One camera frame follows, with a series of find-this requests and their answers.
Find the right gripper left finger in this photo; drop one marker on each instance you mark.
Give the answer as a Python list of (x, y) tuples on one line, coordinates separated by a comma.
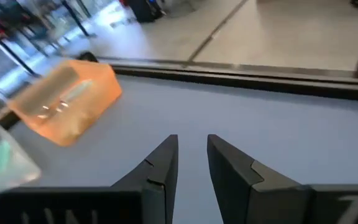
[(163, 174)]

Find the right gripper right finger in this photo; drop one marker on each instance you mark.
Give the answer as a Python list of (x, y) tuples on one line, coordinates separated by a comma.
[(244, 193)]

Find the black table frame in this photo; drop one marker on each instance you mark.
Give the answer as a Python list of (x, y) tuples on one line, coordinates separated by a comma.
[(259, 85)]

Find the blue-grey table mat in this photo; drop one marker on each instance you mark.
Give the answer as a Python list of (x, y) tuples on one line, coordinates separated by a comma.
[(259, 130)]

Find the clear plastic bin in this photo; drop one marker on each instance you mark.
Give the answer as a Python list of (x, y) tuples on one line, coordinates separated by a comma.
[(17, 168)]

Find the distant black workstation frame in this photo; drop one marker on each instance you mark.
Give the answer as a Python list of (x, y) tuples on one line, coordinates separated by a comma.
[(74, 15)]

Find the orange plastic bin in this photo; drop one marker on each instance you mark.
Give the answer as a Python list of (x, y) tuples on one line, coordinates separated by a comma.
[(98, 93)]

